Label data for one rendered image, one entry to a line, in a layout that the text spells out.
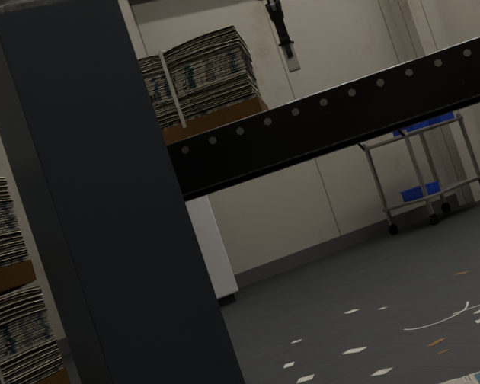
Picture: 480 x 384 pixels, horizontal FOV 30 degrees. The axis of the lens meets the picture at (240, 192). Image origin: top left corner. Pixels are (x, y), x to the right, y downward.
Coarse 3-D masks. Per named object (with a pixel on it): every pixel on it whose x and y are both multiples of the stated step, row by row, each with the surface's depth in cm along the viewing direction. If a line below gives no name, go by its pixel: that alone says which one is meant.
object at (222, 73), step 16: (208, 32) 214; (224, 32) 214; (176, 48) 215; (192, 48) 215; (208, 48) 214; (224, 48) 214; (240, 48) 216; (192, 64) 214; (208, 64) 215; (224, 64) 214; (240, 64) 213; (192, 80) 215; (208, 80) 214; (224, 80) 213; (240, 80) 213; (256, 80) 240; (192, 96) 214; (208, 96) 214; (224, 96) 213; (240, 96) 213; (256, 96) 215; (208, 112) 214
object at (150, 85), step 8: (144, 64) 216; (144, 72) 216; (152, 72) 216; (152, 80) 216; (152, 88) 216; (152, 96) 216; (160, 96) 215; (152, 104) 215; (160, 104) 215; (160, 112) 215; (160, 120) 215; (168, 120) 215
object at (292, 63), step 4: (292, 44) 225; (284, 48) 225; (292, 48) 225; (284, 52) 225; (292, 52) 225; (284, 56) 225; (292, 56) 225; (296, 56) 225; (288, 60) 225; (292, 60) 225; (296, 60) 225; (288, 64) 225; (292, 64) 225; (296, 64) 225; (288, 68) 225; (292, 68) 225; (296, 68) 225; (300, 68) 225
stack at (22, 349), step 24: (0, 192) 178; (0, 216) 177; (0, 240) 174; (0, 264) 173; (24, 288) 177; (0, 312) 169; (24, 312) 175; (0, 336) 167; (24, 336) 173; (48, 336) 180; (0, 360) 165; (24, 360) 171; (48, 360) 177
